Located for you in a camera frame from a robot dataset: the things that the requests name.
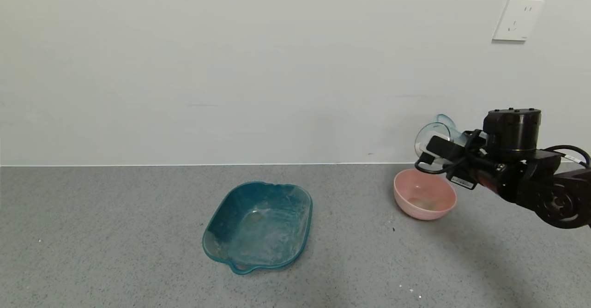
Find black camera cable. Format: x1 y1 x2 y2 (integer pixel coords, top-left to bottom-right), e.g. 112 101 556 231
414 145 591 175

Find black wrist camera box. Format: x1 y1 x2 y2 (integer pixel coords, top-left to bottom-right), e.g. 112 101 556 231
416 134 468 166

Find clear ribbed plastic cup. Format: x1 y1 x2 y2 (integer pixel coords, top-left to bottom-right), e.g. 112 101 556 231
414 114 476 165

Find teal plastic tray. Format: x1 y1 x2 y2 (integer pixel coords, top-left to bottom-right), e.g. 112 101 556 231
202 181 314 275

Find white wall socket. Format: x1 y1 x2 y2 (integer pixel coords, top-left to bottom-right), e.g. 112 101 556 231
492 0 544 42

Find pink bowl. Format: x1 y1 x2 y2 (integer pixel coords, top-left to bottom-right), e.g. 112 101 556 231
393 169 458 221

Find beige powder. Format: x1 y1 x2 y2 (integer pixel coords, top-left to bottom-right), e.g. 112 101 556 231
409 197 446 211

